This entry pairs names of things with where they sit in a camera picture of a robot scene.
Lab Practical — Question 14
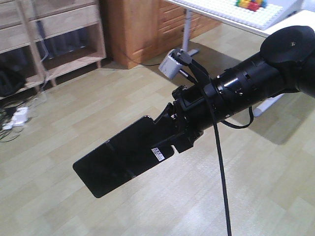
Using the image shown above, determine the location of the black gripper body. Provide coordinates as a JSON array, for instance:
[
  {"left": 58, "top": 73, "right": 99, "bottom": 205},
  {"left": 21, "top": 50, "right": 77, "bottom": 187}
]
[{"left": 171, "top": 86, "right": 203, "bottom": 153}]

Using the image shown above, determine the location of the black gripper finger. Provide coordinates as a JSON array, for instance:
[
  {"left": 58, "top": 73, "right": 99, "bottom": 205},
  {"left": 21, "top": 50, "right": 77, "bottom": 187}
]
[{"left": 137, "top": 103, "right": 176, "bottom": 145}]

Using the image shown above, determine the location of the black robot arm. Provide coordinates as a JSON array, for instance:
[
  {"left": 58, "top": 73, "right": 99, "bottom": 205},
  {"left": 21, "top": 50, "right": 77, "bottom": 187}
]
[{"left": 139, "top": 26, "right": 315, "bottom": 152}]

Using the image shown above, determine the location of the wooden drawer cabinet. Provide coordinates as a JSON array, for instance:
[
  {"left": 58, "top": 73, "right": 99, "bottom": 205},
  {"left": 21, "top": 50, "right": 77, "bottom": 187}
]
[{"left": 99, "top": 0, "right": 222, "bottom": 69}]

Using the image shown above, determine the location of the white table with pegboard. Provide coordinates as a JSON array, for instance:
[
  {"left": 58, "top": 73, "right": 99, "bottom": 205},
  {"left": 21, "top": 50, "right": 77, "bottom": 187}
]
[{"left": 164, "top": 0, "right": 315, "bottom": 118}]

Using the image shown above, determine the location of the white power strip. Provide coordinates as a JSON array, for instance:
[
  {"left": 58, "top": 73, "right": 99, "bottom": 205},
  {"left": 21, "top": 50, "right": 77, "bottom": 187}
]
[{"left": 2, "top": 107, "right": 29, "bottom": 130}]

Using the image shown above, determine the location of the wooden shelf unit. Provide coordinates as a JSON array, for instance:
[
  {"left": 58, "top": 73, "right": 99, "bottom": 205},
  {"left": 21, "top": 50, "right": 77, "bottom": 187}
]
[{"left": 0, "top": 0, "right": 106, "bottom": 89}]

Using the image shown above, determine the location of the black camera cable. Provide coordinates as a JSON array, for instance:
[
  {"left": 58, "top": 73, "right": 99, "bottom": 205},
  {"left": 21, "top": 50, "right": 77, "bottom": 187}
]
[{"left": 179, "top": 70, "right": 254, "bottom": 236}]

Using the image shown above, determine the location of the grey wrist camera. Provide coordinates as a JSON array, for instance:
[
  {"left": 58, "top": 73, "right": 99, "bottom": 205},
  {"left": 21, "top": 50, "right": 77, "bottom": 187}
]
[{"left": 158, "top": 48, "right": 192, "bottom": 80}]

